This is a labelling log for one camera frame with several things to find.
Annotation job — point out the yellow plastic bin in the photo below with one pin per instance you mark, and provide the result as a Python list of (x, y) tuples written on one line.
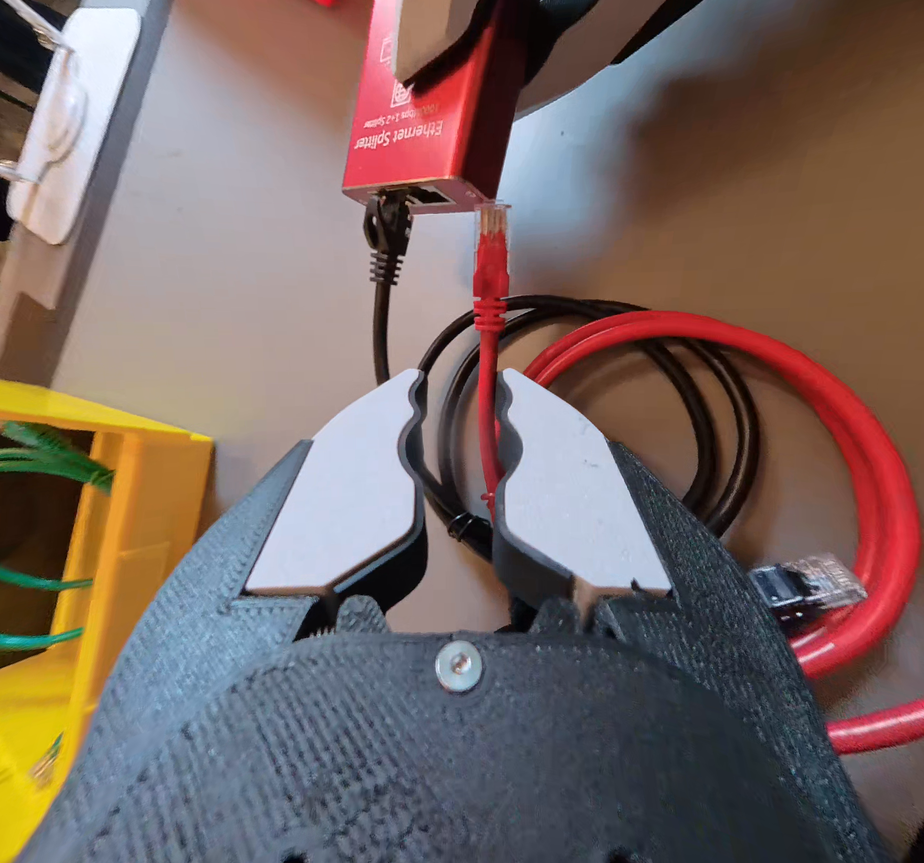
[(144, 516)]

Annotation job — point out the red ethernet splitter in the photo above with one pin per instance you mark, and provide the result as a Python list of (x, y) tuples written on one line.
[(433, 134)]

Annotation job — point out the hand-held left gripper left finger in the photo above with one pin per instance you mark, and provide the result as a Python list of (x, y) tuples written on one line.
[(346, 495)]

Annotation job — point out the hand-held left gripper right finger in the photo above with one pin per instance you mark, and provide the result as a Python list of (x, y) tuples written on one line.
[(577, 502)]

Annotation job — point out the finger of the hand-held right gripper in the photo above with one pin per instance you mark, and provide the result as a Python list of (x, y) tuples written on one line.
[(440, 4)]

